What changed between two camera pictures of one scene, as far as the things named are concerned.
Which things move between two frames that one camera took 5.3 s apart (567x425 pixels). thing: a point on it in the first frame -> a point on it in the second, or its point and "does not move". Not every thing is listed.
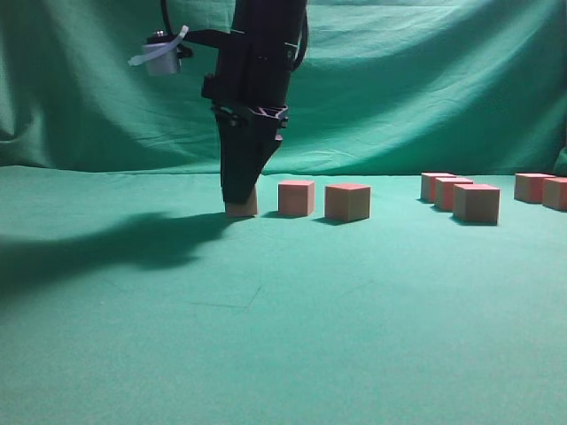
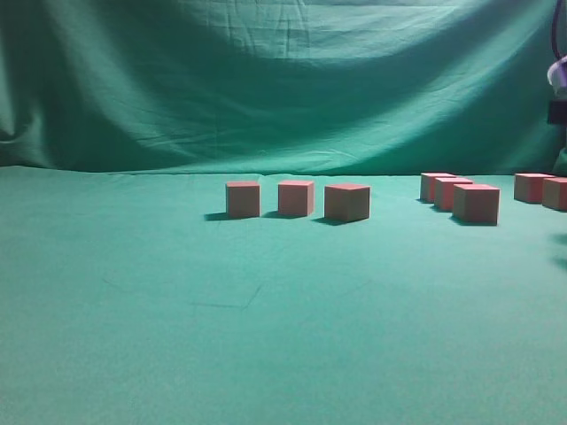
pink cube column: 245,209 does not move
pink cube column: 346,202 does not move
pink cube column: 296,197 does not move
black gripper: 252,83 -> 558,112
